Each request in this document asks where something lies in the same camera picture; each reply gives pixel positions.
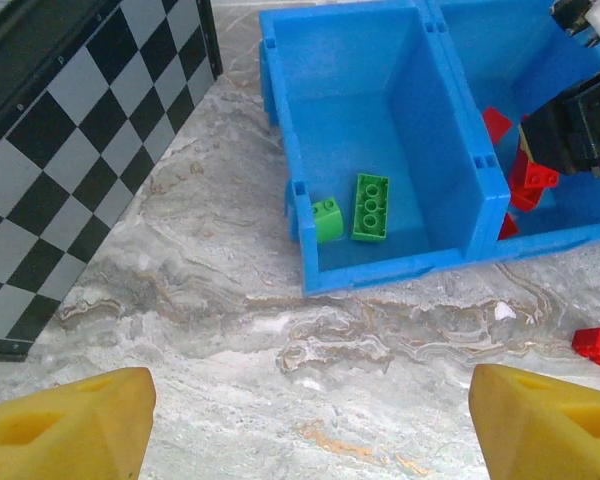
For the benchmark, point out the long green lego brick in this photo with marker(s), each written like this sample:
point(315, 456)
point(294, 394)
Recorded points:
point(370, 210)

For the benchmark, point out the small curved green lego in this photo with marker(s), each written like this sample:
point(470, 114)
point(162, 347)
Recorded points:
point(327, 222)

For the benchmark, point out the black grey chessboard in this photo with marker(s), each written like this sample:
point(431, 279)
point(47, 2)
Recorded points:
point(80, 125)

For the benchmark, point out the red lego brick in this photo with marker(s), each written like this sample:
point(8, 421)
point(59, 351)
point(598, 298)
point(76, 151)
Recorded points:
point(507, 230)
point(522, 200)
point(542, 176)
point(495, 125)
point(597, 350)

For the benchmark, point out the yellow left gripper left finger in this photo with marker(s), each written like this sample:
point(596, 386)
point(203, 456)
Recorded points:
point(55, 430)

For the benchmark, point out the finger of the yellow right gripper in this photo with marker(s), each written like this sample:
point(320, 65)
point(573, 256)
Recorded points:
point(525, 142)

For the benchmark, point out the blue plastic bin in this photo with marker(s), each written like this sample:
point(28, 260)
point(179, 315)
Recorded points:
point(480, 50)
point(340, 125)

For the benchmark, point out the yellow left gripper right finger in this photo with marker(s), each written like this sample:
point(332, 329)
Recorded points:
point(550, 430)

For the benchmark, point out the small white scrap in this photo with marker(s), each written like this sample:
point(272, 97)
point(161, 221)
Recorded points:
point(503, 311)

